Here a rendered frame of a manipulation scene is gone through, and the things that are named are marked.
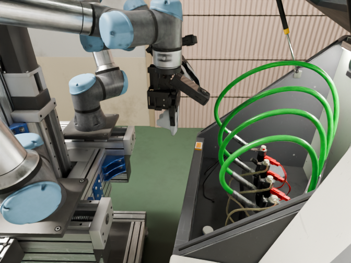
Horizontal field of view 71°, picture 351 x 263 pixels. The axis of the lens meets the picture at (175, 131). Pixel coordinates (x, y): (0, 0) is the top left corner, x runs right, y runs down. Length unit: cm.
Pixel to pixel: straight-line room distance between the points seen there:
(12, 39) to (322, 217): 89
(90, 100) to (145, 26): 63
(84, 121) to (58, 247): 53
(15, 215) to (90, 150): 65
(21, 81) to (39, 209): 45
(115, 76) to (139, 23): 64
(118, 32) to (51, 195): 38
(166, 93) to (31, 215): 42
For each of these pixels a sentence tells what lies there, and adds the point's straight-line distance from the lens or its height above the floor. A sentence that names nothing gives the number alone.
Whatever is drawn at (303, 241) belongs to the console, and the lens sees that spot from 57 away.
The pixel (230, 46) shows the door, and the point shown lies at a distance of 290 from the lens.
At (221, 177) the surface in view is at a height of 118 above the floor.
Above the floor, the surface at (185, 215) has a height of 95.
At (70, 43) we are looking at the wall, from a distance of 315.
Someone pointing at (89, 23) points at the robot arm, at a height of 154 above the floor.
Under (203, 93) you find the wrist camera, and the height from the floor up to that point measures 137.
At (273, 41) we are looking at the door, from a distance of 302.
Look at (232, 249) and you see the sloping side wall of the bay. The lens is 70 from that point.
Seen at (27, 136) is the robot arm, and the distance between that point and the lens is 76.
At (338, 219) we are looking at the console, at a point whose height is 129.
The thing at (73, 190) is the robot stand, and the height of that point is 104.
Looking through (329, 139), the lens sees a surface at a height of 123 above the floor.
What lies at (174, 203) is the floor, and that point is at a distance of 219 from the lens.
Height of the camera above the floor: 161
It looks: 31 degrees down
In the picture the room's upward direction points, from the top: straight up
